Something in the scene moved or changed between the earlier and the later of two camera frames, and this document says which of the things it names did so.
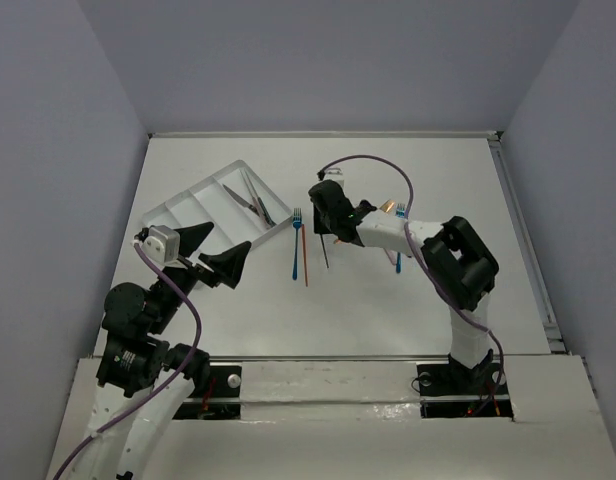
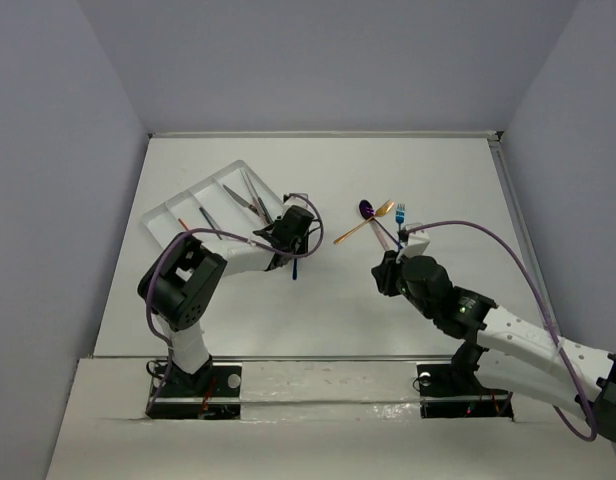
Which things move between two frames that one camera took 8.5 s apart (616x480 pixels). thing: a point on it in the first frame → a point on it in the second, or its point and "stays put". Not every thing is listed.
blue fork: [400, 211] stays put
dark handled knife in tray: [241, 200] stays put
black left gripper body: [198, 265] → [270, 236]
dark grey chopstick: [323, 246] → [218, 235]
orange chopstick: [305, 254] → [184, 225]
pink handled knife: [259, 208] stays put
